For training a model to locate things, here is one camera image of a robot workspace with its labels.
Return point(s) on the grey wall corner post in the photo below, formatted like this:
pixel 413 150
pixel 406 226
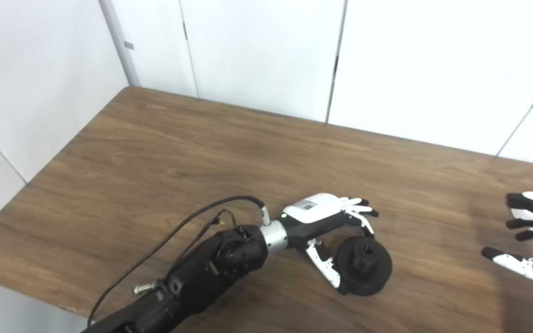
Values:
pixel 120 46

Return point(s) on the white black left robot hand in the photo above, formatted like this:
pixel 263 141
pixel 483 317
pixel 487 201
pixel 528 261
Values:
pixel 312 208

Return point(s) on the round black plastic part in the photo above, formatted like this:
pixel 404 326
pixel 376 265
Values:
pixel 373 277

